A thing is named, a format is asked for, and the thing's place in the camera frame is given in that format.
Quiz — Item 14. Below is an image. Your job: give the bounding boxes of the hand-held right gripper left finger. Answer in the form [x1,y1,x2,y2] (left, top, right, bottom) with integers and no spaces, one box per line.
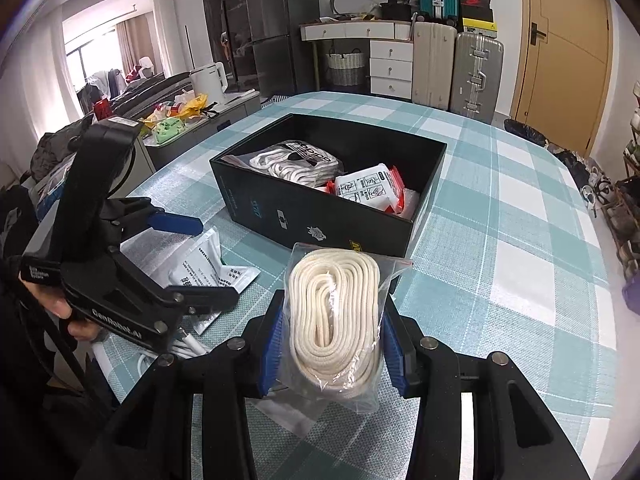
[75,290,288,480]

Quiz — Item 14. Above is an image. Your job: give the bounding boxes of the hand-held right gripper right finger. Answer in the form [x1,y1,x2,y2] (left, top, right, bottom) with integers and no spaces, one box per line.
[382,295,593,480]

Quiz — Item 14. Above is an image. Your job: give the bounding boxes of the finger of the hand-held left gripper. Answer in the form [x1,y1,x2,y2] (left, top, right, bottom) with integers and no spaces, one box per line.
[102,197,204,248]
[107,247,240,333]

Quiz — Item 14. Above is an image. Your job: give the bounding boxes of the large silver foil packet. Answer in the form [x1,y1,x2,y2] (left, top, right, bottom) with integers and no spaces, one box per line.
[167,227,228,337]

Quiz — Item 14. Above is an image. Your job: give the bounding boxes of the bagged cream rope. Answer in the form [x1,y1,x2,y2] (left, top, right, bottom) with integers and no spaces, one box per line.
[274,242,415,413]

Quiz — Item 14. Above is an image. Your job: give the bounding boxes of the black cardboard box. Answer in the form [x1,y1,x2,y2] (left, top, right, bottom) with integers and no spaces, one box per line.
[209,112,447,257]

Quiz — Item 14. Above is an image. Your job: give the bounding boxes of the bagged white cord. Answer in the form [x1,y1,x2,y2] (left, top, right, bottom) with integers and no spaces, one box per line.
[248,140,346,192]

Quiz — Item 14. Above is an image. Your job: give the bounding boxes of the red white wet wipes packet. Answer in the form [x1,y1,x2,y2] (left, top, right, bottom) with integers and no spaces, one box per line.
[326,162,405,216]

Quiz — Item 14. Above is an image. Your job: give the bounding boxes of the person's left forearm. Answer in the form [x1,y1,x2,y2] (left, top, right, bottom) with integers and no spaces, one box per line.
[0,305,116,480]

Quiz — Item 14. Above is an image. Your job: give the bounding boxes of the person's left hand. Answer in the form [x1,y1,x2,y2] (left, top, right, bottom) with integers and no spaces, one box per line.
[22,282,108,345]

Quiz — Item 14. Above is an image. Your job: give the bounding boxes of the small silver foil packet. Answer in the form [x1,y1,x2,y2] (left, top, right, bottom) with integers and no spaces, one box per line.
[212,264,261,297]

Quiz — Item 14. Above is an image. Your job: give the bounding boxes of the grey side counter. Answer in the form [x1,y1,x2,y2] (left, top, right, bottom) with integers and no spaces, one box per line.
[142,89,262,171]

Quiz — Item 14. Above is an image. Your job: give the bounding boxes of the green pouch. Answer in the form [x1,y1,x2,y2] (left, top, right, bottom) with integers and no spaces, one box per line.
[152,117,188,146]

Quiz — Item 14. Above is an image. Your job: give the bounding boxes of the dark jacket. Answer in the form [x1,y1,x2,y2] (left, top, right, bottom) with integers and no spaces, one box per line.
[30,120,96,186]

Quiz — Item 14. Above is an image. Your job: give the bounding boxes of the yellow plastic bag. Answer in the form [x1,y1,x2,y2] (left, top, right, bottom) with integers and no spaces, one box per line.
[177,92,208,118]

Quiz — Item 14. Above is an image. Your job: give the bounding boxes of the black hard case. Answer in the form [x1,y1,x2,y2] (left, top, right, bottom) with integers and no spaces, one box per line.
[107,71,193,111]

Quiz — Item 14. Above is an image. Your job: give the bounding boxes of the white electric kettle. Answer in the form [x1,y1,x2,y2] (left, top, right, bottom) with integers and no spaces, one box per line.
[189,62,232,106]

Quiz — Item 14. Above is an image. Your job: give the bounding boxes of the hanging clothes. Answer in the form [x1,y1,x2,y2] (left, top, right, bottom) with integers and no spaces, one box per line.
[75,67,123,111]

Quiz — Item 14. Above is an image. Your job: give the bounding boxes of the dark glass cabinet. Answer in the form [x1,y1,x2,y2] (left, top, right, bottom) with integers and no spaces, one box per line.
[199,0,251,91]

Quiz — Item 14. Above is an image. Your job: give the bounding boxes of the white wicker basket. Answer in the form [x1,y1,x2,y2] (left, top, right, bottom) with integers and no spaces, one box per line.
[326,49,365,87]

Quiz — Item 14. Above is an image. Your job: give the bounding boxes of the grey refrigerator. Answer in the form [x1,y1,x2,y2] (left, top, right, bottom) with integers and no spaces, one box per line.
[244,0,321,98]

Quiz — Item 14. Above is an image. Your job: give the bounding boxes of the purple cloth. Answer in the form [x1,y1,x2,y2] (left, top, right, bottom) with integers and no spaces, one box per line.
[621,270,640,306]

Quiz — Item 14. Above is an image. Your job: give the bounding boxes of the pile of shoes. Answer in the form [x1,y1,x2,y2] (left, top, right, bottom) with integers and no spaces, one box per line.
[547,145,613,218]

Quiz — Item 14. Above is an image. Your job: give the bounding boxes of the black trash bag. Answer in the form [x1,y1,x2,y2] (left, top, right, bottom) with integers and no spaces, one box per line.
[504,119,550,148]

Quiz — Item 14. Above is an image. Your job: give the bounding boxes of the white desk with drawers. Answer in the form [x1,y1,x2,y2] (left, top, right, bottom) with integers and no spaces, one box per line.
[300,20,416,101]

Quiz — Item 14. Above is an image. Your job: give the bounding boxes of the wooden shoe rack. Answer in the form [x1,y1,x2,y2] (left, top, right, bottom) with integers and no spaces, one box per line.
[600,80,640,281]

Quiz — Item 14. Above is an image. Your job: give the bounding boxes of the oval framed mirror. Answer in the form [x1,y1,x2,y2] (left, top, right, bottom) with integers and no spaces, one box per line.
[330,0,388,18]

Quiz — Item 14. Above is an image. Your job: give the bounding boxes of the silver suitcase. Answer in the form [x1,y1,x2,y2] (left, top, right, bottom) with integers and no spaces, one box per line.
[449,31,505,123]

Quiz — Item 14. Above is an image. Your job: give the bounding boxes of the beige suitcase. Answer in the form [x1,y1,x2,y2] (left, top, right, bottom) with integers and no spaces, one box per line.
[411,20,458,111]

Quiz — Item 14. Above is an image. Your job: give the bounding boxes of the tan wooden door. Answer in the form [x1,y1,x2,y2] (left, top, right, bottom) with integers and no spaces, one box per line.
[511,0,613,158]

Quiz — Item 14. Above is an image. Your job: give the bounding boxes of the black yellow shoe box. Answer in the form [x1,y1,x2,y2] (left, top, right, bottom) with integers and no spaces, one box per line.
[461,9,501,38]

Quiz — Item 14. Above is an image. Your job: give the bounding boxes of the white cable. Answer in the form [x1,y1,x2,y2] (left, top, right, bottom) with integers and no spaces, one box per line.
[135,327,211,376]

